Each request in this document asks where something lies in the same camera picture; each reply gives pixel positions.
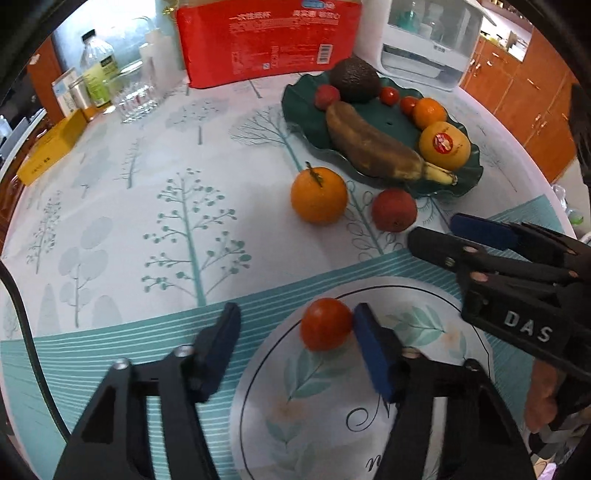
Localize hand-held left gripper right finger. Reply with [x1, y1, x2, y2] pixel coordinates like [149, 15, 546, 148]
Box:
[353, 303, 536, 480]

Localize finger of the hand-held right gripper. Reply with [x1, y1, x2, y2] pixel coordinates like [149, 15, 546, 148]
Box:
[407, 226, 581, 287]
[450, 213, 591, 274]

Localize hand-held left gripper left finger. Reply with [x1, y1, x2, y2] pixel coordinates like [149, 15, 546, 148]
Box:
[53, 302, 242, 480]

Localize red peach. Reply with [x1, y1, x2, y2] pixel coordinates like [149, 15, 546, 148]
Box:
[372, 188, 417, 232]

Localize large orange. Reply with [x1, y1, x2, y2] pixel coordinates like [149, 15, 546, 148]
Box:
[412, 97, 448, 130]

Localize green leaf-shaped plate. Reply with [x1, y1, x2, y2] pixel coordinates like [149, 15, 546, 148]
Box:
[281, 71, 484, 200]

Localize small dark red fruit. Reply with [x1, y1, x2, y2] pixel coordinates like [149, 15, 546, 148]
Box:
[315, 85, 341, 110]

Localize dark brown avocado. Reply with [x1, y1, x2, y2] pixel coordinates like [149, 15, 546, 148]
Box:
[329, 58, 382, 103]

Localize person's right hand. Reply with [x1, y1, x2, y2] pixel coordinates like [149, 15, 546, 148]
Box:
[523, 357, 561, 433]

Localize yellow orange with red sticker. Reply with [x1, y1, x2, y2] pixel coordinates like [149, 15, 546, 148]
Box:
[419, 121, 472, 169]

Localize clear plastic bag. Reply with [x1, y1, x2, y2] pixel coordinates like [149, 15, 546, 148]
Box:
[551, 182, 591, 241]

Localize brown overripe banana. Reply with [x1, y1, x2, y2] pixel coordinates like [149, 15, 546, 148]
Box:
[325, 100, 459, 186]

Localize orange tangerine with stem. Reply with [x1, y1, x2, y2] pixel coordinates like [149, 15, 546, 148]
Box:
[290, 161, 348, 226]

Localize orange wooden cabinet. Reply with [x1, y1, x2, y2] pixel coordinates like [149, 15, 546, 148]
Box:
[459, 28, 583, 185]

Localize white countertop appliance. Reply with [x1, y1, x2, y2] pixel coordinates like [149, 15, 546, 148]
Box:
[355, 0, 483, 90]

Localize red plastic package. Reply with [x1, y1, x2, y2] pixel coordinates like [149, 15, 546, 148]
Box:
[175, 0, 363, 89]

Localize clear glass cup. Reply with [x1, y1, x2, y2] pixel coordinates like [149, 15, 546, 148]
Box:
[110, 82, 161, 124]

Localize yellow cardboard box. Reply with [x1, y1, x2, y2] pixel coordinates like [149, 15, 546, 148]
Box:
[17, 108, 88, 186]

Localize metal tin can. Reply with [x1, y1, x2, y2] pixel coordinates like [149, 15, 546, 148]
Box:
[69, 76, 93, 112]

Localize clear bottle with yellow liquid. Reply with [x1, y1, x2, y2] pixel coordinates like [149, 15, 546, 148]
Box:
[81, 29, 117, 110]

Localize white paper carton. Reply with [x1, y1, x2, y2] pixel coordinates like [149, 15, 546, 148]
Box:
[52, 68, 83, 117]

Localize wooden sideboard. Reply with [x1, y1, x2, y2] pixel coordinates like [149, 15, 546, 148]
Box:
[0, 46, 65, 241]

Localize black cable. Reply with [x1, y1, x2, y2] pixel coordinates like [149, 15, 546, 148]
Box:
[0, 265, 70, 439]

